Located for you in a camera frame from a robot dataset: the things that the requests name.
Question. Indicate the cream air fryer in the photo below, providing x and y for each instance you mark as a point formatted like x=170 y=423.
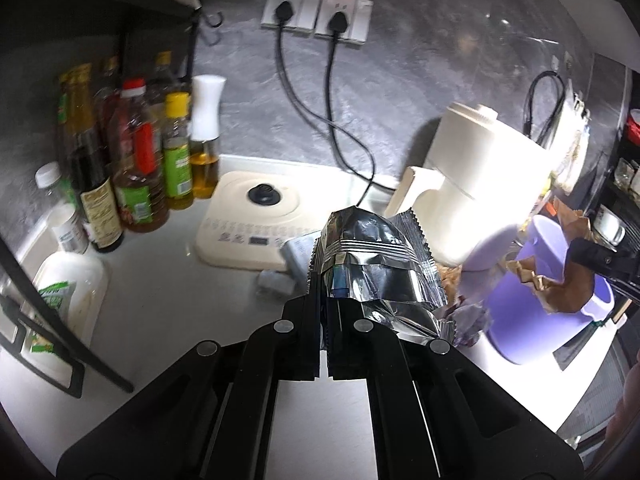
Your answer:
x=479 y=177

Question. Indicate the wall socket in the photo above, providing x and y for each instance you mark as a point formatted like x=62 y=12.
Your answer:
x=301 y=18
x=355 y=15

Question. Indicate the white top oil sprayer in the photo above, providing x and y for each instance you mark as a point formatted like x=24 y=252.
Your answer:
x=204 y=140

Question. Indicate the yellow cap green label bottle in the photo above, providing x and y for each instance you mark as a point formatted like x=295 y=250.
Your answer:
x=176 y=151

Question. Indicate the cream induction cooktop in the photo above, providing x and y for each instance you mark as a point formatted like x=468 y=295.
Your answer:
x=250 y=217

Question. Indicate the white enamel mug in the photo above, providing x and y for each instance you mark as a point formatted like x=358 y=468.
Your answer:
x=609 y=226

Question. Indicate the silver foil snack bag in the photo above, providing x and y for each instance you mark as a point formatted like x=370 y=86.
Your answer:
x=385 y=265

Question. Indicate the brown paper bag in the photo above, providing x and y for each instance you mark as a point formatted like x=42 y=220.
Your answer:
x=577 y=285

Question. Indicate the red white wrapper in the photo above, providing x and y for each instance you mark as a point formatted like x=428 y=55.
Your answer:
x=469 y=317

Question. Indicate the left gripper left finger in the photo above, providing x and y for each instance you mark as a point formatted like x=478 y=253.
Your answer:
x=210 y=414

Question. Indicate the black dish rack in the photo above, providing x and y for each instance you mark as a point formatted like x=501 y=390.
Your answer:
x=610 y=98

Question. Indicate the person's right hand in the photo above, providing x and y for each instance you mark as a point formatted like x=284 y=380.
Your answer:
x=626 y=408

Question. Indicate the black metal shelf rack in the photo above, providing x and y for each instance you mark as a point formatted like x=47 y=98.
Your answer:
x=35 y=334

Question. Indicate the red cap oil bottle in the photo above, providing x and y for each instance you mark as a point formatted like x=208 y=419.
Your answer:
x=136 y=151

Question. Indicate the small white cap bottle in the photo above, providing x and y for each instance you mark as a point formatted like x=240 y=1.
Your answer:
x=62 y=215

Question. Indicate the hanging white plastic bags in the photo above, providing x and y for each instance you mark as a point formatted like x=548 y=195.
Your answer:
x=570 y=144

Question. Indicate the right wall socket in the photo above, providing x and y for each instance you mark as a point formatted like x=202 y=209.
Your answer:
x=355 y=15

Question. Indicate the left wall socket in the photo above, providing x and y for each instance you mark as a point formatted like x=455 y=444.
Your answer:
x=301 y=18

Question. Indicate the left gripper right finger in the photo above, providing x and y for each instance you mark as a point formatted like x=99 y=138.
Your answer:
x=435 y=414

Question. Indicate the dark soy sauce bottle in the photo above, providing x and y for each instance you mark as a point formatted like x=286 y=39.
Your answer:
x=90 y=179

